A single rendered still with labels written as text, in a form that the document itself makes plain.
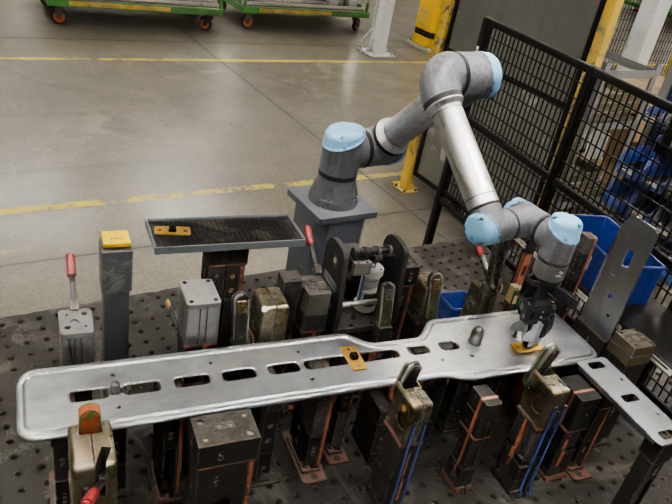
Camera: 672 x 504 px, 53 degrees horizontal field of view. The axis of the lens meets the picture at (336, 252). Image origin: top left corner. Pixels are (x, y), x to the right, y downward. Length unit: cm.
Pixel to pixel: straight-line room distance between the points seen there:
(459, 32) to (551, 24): 75
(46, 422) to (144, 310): 83
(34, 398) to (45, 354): 58
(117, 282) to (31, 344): 48
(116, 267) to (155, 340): 47
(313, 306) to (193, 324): 31
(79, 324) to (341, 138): 87
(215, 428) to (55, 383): 34
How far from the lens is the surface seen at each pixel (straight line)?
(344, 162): 193
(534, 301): 167
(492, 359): 171
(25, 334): 209
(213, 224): 169
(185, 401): 142
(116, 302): 169
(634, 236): 187
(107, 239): 161
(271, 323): 158
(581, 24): 388
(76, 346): 152
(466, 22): 450
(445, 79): 163
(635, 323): 204
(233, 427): 133
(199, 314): 151
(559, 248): 159
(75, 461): 124
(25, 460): 175
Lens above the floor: 198
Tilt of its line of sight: 30 degrees down
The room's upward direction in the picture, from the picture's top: 11 degrees clockwise
